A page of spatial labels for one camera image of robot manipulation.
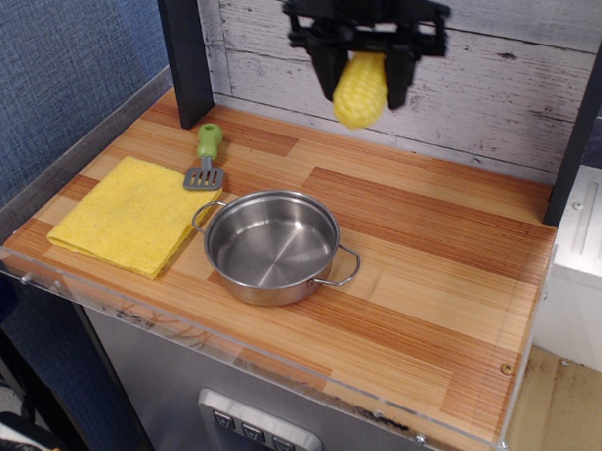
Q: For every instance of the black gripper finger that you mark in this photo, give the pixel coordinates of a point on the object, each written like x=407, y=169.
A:
x=400, y=67
x=328, y=61

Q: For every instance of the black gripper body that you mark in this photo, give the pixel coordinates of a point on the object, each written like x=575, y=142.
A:
x=329, y=29

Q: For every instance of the yellow toy corn cob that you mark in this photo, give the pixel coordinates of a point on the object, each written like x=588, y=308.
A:
x=362, y=90

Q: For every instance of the stainless steel pot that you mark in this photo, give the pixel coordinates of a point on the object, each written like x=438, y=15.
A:
x=273, y=248

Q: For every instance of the yellow folded cloth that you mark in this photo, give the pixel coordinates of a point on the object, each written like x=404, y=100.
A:
x=135, y=218

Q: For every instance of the white box with grey lid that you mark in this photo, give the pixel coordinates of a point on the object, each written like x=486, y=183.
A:
x=569, y=319

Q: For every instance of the stainless steel cabinet front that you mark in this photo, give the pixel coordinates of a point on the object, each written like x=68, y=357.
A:
x=162, y=378

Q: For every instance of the silver control panel with buttons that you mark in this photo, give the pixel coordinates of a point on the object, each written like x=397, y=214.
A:
x=236, y=426

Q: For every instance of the clear acrylic edge guard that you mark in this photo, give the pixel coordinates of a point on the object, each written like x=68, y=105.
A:
x=421, y=335

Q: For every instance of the green handled grey spatula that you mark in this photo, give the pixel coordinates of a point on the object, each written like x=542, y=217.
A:
x=206, y=176

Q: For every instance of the black left post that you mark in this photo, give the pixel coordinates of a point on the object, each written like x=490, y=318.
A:
x=185, y=46

